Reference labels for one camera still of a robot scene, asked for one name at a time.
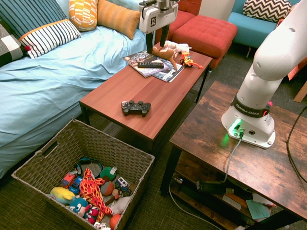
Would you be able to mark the red tufted ottoman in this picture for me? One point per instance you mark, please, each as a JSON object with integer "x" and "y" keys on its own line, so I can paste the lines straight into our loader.
{"x": 204, "y": 33}

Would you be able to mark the grey orange knitted toy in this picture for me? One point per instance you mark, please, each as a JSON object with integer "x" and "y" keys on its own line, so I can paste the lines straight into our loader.
{"x": 107, "y": 188}

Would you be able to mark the brown plush animal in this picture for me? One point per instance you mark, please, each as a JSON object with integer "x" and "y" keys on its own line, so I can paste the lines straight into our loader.
{"x": 165, "y": 54}

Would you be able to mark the yellow patterned pillow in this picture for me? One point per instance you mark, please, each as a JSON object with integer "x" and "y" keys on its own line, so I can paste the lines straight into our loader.
{"x": 82, "y": 14}

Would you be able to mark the white navy striped pillow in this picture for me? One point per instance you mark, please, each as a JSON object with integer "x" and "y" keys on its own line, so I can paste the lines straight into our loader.
{"x": 48, "y": 37}

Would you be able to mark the red upholstered chair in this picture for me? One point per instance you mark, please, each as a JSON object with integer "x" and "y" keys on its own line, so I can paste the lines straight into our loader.
{"x": 184, "y": 16}

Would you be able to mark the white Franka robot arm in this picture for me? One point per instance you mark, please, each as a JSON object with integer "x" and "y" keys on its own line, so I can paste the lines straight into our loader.
{"x": 268, "y": 62}

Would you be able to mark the black power unit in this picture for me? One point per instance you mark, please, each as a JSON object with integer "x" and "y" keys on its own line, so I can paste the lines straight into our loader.
{"x": 213, "y": 187}

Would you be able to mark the light wood furniture piece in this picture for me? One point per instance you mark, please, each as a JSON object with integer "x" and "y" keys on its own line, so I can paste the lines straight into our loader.
{"x": 301, "y": 93}

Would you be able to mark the blue black headphones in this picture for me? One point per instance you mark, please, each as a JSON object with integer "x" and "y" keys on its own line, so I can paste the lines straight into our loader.
{"x": 82, "y": 160}

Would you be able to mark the black white chevron pillow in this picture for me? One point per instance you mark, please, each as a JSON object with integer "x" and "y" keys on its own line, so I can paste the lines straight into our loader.
{"x": 266, "y": 9}

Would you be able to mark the orange toy vehicle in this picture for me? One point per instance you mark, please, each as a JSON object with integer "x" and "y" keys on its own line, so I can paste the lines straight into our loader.
{"x": 187, "y": 61}

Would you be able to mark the orange ball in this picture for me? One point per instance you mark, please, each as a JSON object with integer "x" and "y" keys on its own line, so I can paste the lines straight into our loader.
{"x": 115, "y": 221}

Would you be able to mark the white plush animal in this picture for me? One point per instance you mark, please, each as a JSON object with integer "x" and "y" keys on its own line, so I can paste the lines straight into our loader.
{"x": 178, "y": 46}

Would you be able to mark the blue white cover magazine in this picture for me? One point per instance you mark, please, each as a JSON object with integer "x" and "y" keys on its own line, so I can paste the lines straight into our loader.
{"x": 171, "y": 73}

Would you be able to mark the orange object by wall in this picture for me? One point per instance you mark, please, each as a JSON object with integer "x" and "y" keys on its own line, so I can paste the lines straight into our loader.
{"x": 294, "y": 70}

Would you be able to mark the white plush toy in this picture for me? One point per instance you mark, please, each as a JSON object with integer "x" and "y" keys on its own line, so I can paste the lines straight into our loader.
{"x": 122, "y": 204}

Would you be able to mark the black remote control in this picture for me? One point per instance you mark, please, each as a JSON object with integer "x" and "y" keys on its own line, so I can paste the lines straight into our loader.
{"x": 150, "y": 65}

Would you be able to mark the yellow blue plush toy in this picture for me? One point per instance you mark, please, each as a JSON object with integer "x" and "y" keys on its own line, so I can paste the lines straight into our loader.
{"x": 61, "y": 194}

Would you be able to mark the teal sofa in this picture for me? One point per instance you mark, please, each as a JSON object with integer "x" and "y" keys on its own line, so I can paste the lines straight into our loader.
{"x": 249, "y": 31}

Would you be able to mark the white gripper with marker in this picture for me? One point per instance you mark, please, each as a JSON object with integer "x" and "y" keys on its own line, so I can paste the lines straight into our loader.
{"x": 153, "y": 19}

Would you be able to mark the plain orange pillow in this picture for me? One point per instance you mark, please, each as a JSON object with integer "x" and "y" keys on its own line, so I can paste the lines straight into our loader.
{"x": 117, "y": 18}

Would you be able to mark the rustic brown wood table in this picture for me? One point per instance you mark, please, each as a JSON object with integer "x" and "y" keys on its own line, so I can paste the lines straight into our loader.
{"x": 211, "y": 134}

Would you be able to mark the orange flame dolphin plush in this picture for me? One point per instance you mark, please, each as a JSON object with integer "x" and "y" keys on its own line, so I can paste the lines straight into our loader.
{"x": 92, "y": 189}

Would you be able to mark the teal paper envelope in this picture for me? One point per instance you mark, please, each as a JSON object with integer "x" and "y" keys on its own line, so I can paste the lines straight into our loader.
{"x": 257, "y": 209}

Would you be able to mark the white paper sheet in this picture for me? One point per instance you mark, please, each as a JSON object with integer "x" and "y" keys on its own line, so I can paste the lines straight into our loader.
{"x": 262, "y": 198}

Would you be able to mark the black gamepad controller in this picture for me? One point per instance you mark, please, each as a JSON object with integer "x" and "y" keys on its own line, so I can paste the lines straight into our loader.
{"x": 136, "y": 108}

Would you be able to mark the dark cover magazine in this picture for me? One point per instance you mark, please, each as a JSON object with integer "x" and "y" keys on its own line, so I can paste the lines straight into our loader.
{"x": 139, "y": 57}

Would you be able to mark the reddish wood coffee table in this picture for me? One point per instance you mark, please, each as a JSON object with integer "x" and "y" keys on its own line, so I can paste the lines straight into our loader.
{"x": 148, "y": 95}

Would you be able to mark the small white blue toy car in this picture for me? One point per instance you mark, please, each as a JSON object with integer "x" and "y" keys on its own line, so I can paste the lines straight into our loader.
{"x": 122, "y": 184}

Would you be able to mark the green soft ball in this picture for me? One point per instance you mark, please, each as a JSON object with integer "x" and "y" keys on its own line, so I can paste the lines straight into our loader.
{"x": 106, "y": 173}

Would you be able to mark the light blue covered bed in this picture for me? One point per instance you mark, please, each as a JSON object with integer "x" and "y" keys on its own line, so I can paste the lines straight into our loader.
{"x": 60, "y": 83}

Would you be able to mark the blue police toy car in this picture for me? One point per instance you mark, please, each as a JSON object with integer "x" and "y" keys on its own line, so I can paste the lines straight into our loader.
{"x": 76, "y": 184}

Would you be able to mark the black white checked pillow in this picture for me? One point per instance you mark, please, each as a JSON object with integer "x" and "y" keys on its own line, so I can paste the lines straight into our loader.
{"x": 9, "y": 48}

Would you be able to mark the white red fire truck toy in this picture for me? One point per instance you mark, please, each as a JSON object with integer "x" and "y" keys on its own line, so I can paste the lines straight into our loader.
{"x": 100, "y": 225}

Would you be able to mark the lavender cover magazine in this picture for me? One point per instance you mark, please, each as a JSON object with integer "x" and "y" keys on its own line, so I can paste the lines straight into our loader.
{"x": 149, "y": 72}

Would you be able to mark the dark teal striped pillow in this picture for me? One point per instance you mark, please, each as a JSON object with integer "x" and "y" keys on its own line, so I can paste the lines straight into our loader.
{"x": 28, "y": 14}

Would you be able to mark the grey wicker basket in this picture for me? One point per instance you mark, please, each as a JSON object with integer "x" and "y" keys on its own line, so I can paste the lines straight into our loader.
{"x": 96, "y": 146}

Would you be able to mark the Captain America plush doll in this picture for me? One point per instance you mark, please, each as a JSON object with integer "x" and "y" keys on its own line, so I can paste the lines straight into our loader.
{"x": 79, "y": 206}

